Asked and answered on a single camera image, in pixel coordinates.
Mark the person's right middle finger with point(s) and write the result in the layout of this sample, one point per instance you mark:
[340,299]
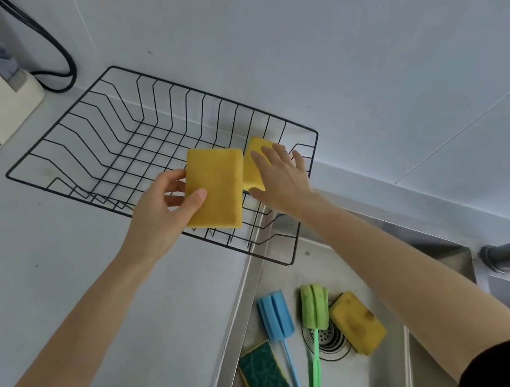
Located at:
[273,158]

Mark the person's left forearm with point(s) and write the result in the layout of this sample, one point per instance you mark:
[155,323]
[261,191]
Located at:
[90,319]

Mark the green bottle brush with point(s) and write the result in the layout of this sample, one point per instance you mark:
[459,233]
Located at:
[315,306]

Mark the stained yellow sponge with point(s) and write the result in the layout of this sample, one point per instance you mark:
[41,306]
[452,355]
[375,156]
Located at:
[357,324]

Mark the person's left hand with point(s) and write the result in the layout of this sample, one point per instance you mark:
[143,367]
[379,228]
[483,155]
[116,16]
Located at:
[151,224]

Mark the round metal sink drain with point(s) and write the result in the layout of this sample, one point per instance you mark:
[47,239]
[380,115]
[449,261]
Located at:
[333,344]

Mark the green and yellow scouring sponge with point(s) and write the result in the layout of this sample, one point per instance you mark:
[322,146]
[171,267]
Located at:
[265,379]

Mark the person's left thumb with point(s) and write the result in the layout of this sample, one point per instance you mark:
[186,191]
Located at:
[193,206]

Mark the blue bottle brush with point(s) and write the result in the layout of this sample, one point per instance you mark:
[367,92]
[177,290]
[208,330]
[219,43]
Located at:
[276,314]

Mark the person's right thumb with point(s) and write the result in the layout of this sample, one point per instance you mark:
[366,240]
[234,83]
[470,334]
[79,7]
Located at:
[258,195]

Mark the person's right hand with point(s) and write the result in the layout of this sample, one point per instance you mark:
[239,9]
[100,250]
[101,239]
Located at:
[284,188]

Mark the person's right little finger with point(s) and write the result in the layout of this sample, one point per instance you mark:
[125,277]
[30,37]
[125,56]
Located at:
[299,162]

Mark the person's right forearm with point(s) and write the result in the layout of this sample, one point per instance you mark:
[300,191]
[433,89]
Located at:
[412,284]

